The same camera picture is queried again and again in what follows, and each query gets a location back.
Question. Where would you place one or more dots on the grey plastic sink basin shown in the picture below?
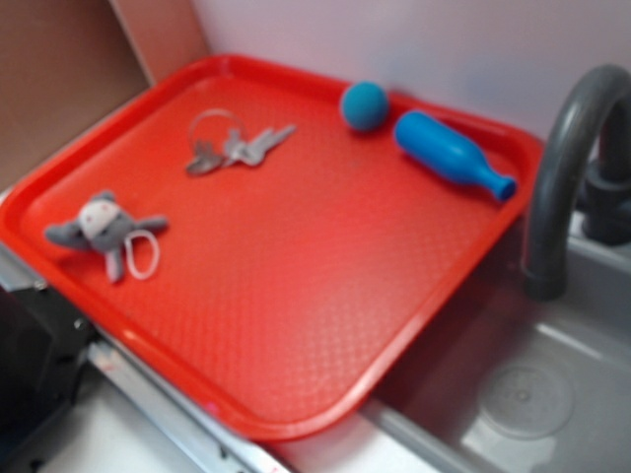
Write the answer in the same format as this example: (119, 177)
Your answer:
(498, 382)

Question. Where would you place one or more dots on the aluminium frame rail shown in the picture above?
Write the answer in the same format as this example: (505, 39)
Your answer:
(204, 443)

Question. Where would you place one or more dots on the grey sink faucet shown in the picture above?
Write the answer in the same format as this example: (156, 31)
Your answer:
(585, 166)

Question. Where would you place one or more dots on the brown cardboard panel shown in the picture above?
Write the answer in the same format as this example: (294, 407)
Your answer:
(65, 65)

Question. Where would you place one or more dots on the blue plastic bottle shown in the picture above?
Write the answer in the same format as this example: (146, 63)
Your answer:
(449, 154)

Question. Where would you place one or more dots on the grey plush toy animal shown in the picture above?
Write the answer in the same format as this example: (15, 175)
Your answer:
(104, 227)

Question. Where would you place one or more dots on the blue ball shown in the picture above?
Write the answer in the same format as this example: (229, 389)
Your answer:
(364, 106)

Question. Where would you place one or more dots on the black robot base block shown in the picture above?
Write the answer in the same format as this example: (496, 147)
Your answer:
(44, 342)

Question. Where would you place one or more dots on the silver keys on ring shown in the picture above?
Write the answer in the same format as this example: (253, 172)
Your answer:
(237, 148)

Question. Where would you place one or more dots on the red plastic tray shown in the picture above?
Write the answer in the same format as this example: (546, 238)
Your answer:
(284, 292)

